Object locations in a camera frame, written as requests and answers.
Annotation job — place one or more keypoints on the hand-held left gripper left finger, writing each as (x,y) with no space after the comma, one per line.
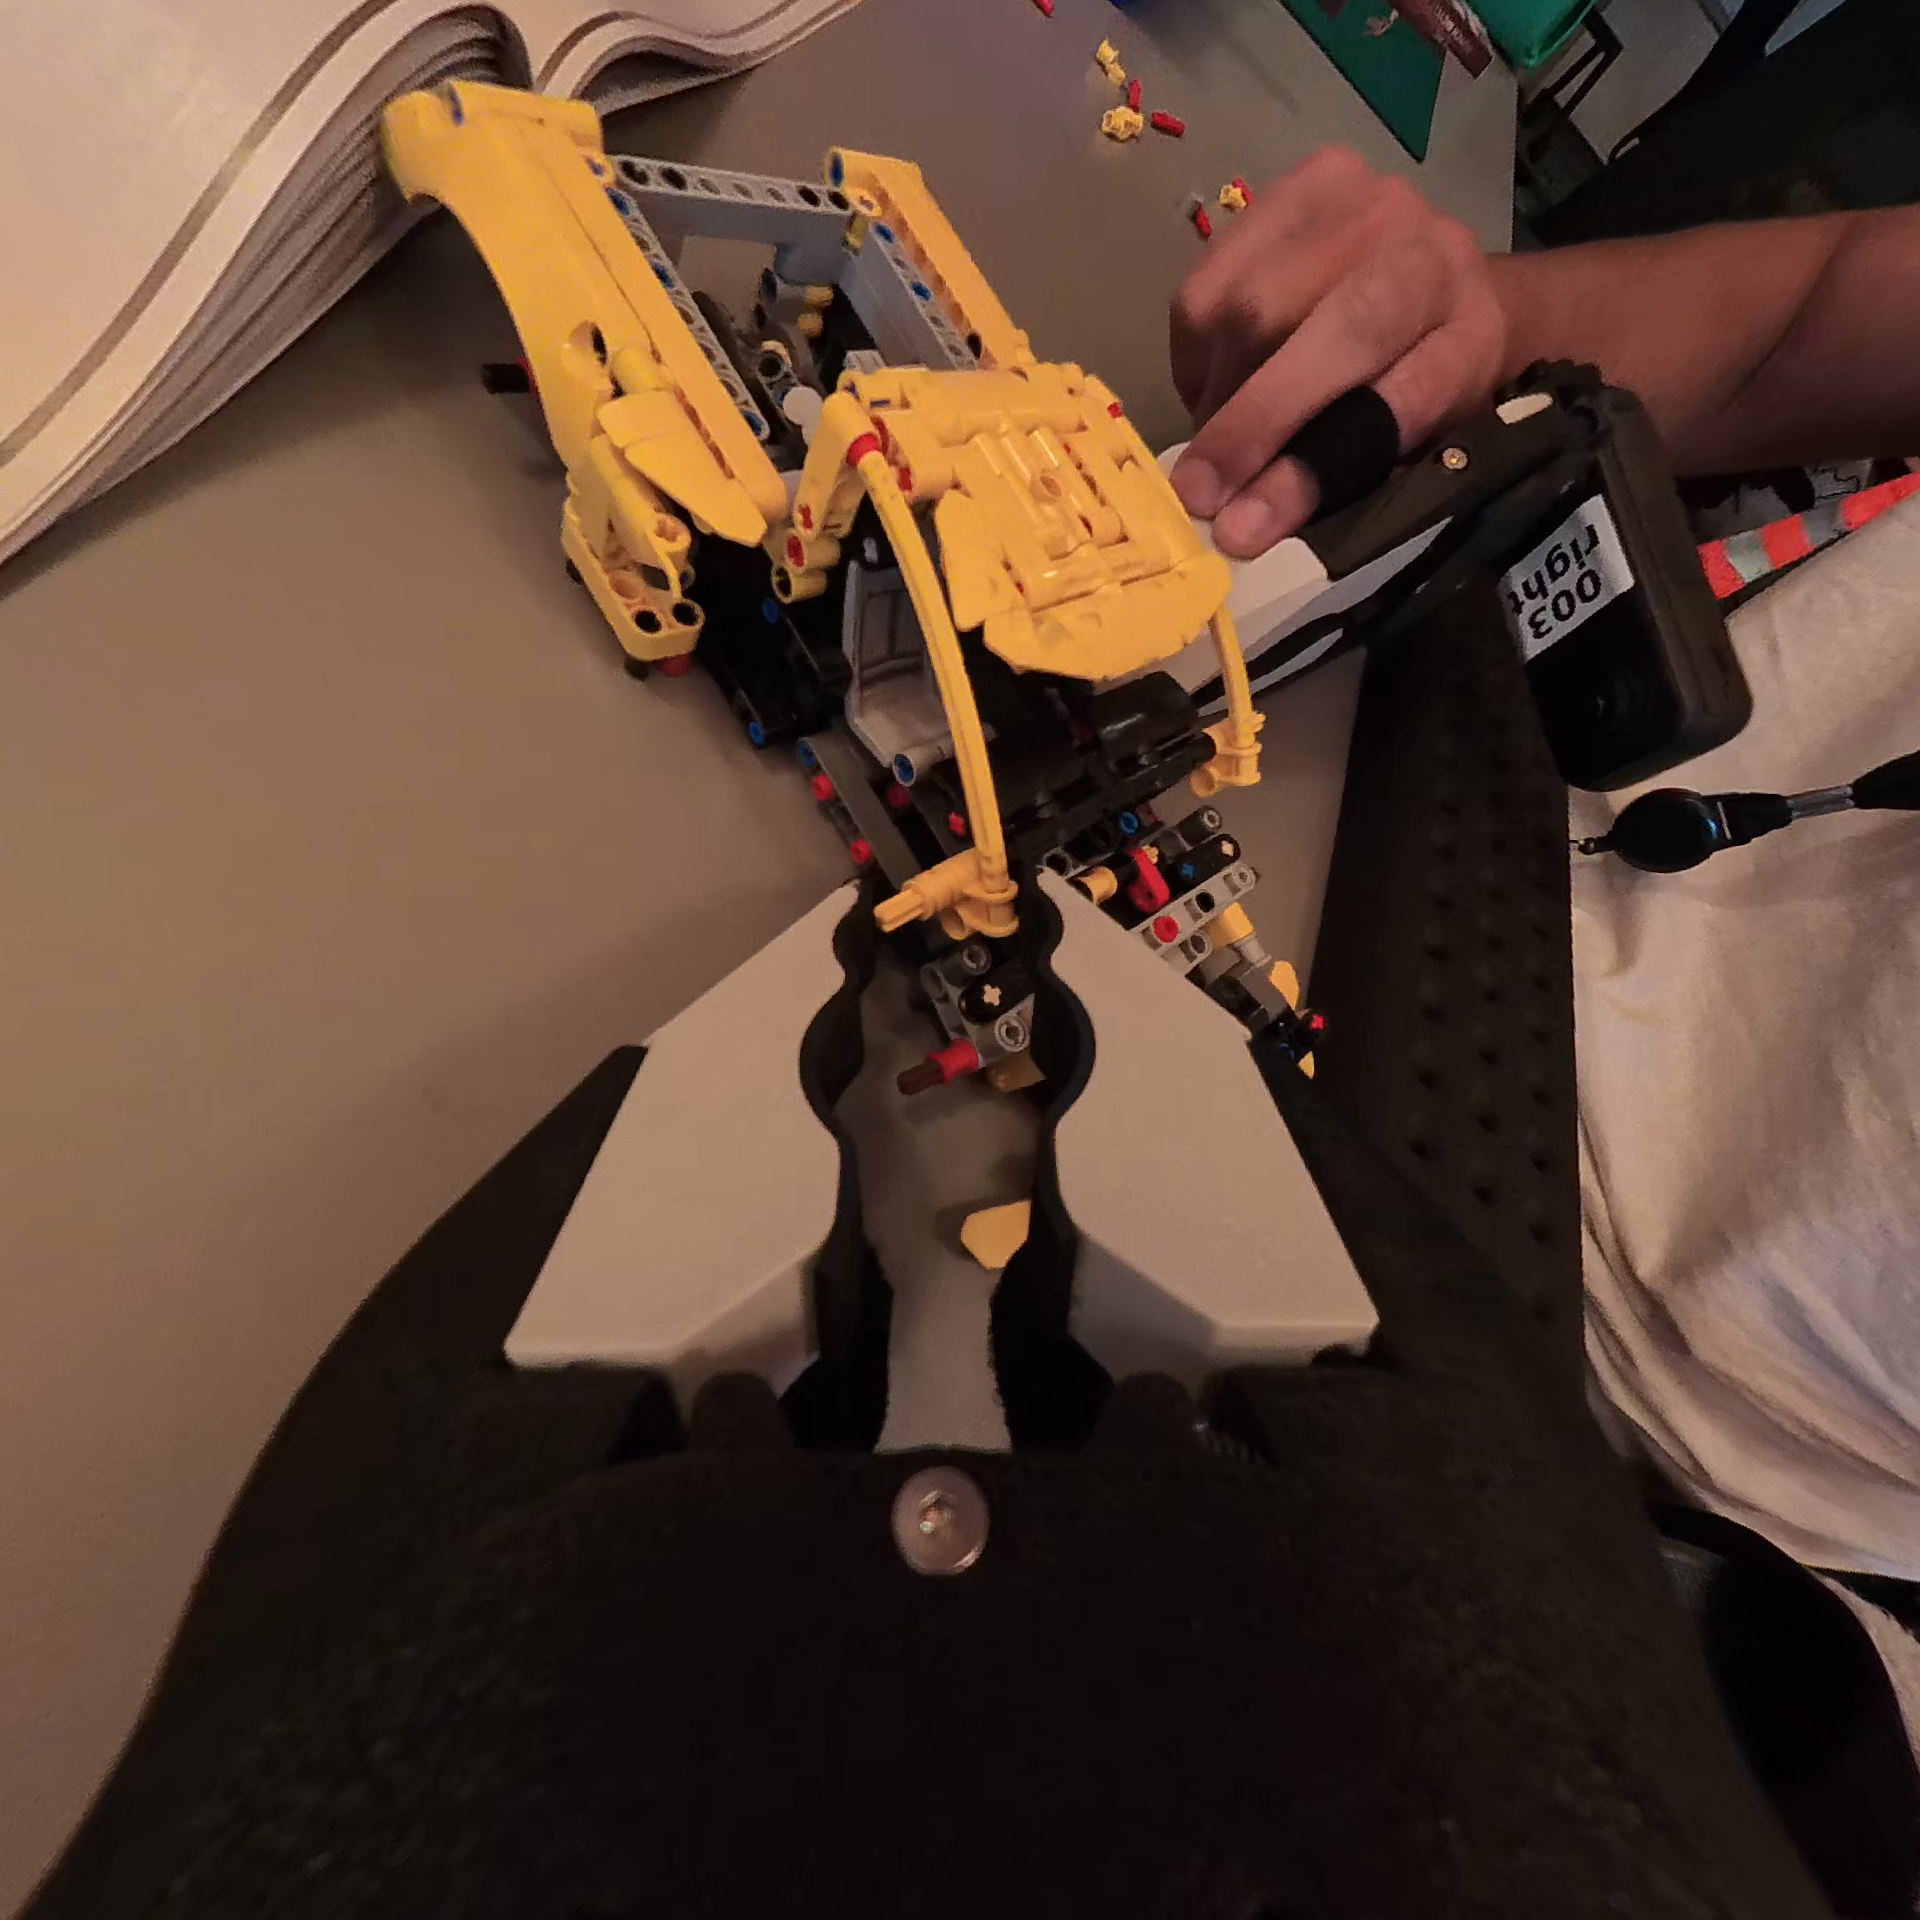
(691,1184)

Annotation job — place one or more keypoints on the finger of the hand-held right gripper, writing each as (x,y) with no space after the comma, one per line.
(1276,586)
(1302,657)

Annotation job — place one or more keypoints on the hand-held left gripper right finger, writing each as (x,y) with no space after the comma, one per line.
(1201,1184)

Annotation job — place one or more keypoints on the yellow brick car model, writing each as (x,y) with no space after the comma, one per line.
(1036,494)

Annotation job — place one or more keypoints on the person's right forearm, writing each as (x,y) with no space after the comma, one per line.
(1695,329)

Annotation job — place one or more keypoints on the grey desk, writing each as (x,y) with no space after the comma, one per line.
(300,902)

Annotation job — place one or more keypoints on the person's right hand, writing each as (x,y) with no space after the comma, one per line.
(1350,285)

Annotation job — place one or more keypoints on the small yellow brick piece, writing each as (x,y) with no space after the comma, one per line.
(995,1232)

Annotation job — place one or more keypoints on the black perforated board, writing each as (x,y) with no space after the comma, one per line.
(1442,975)

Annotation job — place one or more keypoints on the person's white shirt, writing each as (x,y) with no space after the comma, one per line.
(1757,1050)

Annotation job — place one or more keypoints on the scattered small brick pins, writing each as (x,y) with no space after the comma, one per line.
(1126,119)

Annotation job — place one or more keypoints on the green plastic bin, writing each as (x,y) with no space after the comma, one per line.
(1350,61)

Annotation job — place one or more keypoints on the black chair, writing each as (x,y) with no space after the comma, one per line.
(1724,105)

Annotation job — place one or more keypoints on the open instruction booklet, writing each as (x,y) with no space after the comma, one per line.
(196,195)

